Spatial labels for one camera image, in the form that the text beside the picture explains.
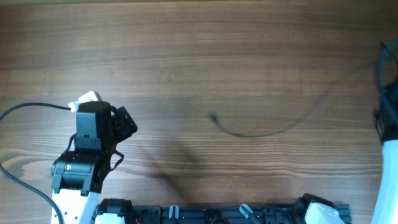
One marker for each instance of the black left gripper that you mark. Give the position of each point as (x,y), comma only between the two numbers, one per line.
(125,121)

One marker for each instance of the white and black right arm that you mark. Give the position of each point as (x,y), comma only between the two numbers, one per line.
(386,124)

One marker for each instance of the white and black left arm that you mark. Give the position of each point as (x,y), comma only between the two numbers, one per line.
(78,174)

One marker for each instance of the black base rail with clips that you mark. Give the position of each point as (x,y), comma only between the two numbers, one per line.
(306,209)

